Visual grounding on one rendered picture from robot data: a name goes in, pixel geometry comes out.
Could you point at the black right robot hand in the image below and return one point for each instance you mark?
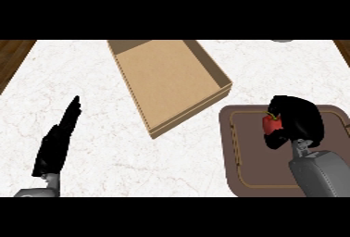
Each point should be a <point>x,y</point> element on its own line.
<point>300,120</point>

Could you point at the brown tray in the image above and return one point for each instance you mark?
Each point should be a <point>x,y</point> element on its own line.
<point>254,154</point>

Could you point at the red bell pepper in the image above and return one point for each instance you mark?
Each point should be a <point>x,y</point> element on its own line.
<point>272,124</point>

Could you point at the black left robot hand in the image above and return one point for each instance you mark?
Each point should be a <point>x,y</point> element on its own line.
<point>55,145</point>

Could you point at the grey round object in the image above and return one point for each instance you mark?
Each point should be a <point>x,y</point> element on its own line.
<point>282,40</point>

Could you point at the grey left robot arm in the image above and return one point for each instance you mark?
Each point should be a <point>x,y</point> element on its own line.
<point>40,187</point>

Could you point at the cardboard box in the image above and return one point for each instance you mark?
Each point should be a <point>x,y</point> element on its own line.
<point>169,83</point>

